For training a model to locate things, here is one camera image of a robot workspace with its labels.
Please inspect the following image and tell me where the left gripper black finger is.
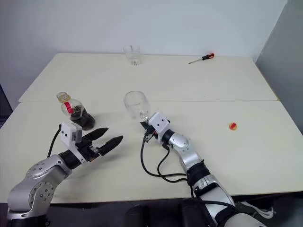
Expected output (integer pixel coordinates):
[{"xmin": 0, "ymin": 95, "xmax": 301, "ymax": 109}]
[
  {"xmin": 83, "ymin": 127, "xmax": 110, "ymax": 143},
  {"xmin": 98, "ymin": 135, "xmax": 125, "ymax": 157}
]

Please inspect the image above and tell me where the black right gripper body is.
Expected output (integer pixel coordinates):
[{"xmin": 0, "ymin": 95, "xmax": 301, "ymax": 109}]
[{"xmin": 143, "ymin": 126, "xmax": 159, "ymax": 143}]

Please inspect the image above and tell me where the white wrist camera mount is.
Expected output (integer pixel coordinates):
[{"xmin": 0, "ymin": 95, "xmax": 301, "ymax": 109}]
[
  {"xmin": 60, "ymin": 122, "xmax": 86, "ymax": 164},
  {"xmin": 148, "ymin": 112, "xmax": 171, "ymax": 138}
]

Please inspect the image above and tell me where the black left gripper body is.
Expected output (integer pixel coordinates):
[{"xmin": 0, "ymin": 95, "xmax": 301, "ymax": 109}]
[{"xmin": 76, "ymin": 137, "xmax": 107, "ymax": 163}]

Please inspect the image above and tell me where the orange black handled screwdriver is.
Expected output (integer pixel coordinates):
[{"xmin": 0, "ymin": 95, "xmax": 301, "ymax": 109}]
[{"xmin": 188, "ymin": 53, "xmax": 215, "ymax": 65}]

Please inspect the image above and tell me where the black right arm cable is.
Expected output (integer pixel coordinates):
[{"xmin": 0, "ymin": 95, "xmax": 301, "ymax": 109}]
[
  {"xmin": 140, "ymin": 135, "xmax": 189, "ymax": 177},
  {"xmin": 157, "ymin": 146, "xmax": 190, "ymax": 183}
]

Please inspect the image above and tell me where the clear glass tumbler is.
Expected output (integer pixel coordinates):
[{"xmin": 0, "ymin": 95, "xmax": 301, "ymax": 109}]
[{"xmin": 123, "ymin": 44, "xmax": 141, "ymax": 66}]

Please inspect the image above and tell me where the grey partition panel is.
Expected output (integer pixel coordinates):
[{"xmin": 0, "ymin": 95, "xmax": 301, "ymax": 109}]
[{"xmin": 252, "ymin": 0, "xmax": 303, "ymax": 134}]

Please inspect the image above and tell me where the plastic bottle with dark liquid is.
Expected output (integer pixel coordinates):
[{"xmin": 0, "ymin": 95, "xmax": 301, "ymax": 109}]
[{"xmin": 56, "ymin": 91, "xmax": 96, "ymax": 131}]

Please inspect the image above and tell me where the white cord bundle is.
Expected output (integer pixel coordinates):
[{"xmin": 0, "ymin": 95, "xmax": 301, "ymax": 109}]
[{"xmin": 243, "ymin": 201, "xmax": 277, "ymax": 219}]

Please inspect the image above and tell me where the clear wine glass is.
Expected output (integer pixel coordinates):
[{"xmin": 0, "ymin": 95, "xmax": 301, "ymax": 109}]
[{"xmin": 123, "ymin": 90, "xmax": 152, "ymax": 125}]

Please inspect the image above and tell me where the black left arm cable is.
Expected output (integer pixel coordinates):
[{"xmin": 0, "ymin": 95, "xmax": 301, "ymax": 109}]
[{"xmin": 47, "ymin": 125, "xmax": 62, "ymax": 158}]

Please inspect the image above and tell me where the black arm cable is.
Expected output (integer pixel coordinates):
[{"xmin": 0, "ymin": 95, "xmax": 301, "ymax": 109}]
[
  {"xmin": 140, "ymin": 135, "xmax": 189, "ymax": 177},
  {"xmin": 157, "ymin": 146, "xmax": 190, "ymax": 183},
  {"xmin": 47, "ymin": 125, "xmax": 62, "ymax": 158}
]

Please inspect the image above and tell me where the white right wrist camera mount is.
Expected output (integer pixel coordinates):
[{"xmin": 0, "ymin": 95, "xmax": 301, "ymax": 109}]
[{"xmin": 148, "ymin": 112, "xmax": 171, "ymax": 138}]

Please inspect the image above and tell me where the dark rounded shape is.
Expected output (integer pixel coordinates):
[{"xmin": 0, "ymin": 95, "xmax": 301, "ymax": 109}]
[{"xmin": 127, "ymin": 204, "xmax": 150, "ymax": 227}]

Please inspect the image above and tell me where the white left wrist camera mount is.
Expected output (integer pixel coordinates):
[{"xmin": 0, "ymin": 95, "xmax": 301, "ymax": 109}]
[{"xmin": 60, "ymin": 122, "xmax": 86, "ymax": 164}]

